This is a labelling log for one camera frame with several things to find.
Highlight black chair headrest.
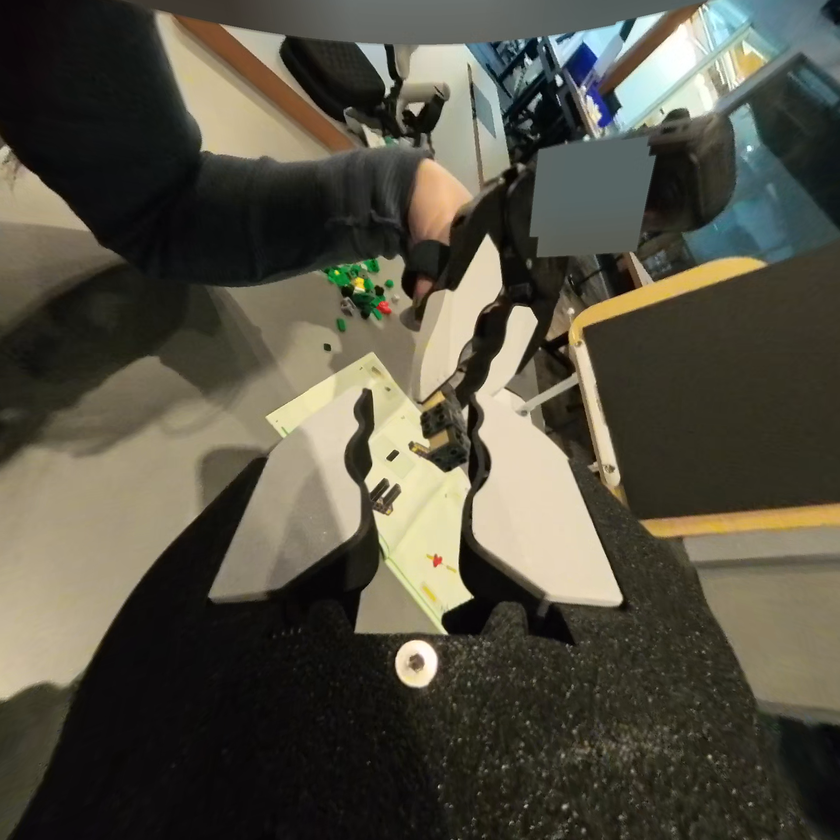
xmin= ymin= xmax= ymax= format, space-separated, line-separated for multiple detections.
xmin=646 ymin=108 xmax=739 ymax=232

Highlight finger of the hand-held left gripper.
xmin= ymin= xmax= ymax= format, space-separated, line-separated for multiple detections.
xmin=415 ymin=235 xmax=508 ymax=403
xmin=456 ymin=298 xmax=544 ymax=406

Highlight pale green instruction booklet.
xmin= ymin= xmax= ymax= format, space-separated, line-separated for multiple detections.
xmin=266 ymin=352 xmax=475 ymax=634

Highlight black panel with yellow edge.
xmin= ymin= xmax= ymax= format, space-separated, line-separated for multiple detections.
xmin=567 ymin=246 xmax=840 ymax=540

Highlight small black Lego brick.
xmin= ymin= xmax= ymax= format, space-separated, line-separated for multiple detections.
xmin=408 ymin=387 xmax=475 ymax=473

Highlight black and white office chair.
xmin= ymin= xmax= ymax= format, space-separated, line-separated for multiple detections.
xmin=279 ymin=36 xmax=454 ymax=151

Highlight pile of green toy bricks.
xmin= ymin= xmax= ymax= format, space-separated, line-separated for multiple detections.
xmin=322 ymin=258 xmax=396 ymax=332

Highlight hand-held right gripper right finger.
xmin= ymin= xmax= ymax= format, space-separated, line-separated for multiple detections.
xmin=458 ymin=390 xmax=624 ymax=606

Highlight person's left forearm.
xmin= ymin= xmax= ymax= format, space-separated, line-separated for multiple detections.
xmin=0 ymin=0 xmax=435 ymax=290

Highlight person's left hand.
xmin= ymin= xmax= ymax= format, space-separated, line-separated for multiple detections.
xmin=399 ymin=159 xmax=475 ymax=330

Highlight white table leg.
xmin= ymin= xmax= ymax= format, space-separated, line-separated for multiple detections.
xmin=515 ymin=377 xmax=580 ymax=417

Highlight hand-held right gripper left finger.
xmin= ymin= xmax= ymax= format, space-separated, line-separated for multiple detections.
xmin=209 ymin=388 xmax=383 ymax=603

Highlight black metal shelf rack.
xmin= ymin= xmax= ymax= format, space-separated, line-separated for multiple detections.
xmin=486 ymin=29 xmax=624 ymax=165

